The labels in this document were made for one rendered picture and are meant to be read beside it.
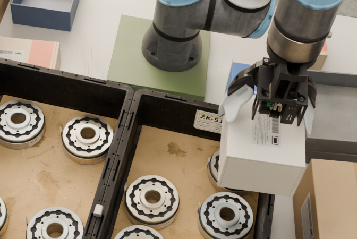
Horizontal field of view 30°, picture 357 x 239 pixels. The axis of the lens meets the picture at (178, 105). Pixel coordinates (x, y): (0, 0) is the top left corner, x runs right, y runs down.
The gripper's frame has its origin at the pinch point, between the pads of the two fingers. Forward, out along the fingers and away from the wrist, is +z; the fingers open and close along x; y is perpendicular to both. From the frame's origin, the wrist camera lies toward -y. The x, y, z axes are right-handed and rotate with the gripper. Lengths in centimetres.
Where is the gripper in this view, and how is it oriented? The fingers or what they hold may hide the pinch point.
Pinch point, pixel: (263, 118)
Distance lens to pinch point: 108.6
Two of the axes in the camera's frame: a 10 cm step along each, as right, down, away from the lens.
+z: -1.1, 6.0, 7.9
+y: -1.0, 7.9, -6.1
